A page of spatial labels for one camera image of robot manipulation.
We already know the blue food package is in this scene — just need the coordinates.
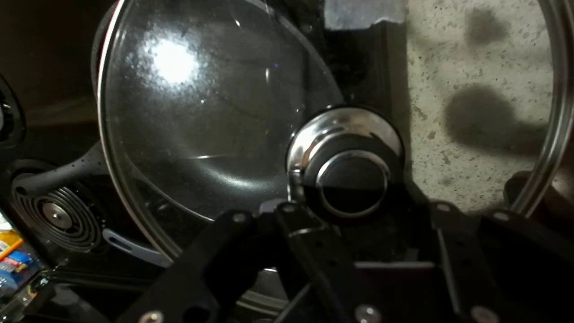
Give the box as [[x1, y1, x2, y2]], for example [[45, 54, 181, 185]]
[[0, 249, 40, 298]]

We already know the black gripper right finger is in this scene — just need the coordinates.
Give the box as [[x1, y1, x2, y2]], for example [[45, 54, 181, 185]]
[[429, 201, 574, 323]]

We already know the black electric stove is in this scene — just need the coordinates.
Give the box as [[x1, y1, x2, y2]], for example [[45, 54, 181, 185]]
[[0, 0, 415, 323]]

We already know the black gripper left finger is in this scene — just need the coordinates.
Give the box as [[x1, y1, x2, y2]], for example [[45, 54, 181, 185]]
[[119, 201, 384, 323]]

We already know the black coil burner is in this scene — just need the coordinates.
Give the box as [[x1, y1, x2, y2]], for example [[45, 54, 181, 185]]
[[7, 185, 108, 256]]

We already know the orange food package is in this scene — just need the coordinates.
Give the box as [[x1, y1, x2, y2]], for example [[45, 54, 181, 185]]
[[0, 228, 27, 260]]

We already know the glass pan lid steel knob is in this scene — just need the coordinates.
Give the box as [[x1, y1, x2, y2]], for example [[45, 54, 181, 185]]
[[95, 0, 572, 316]]

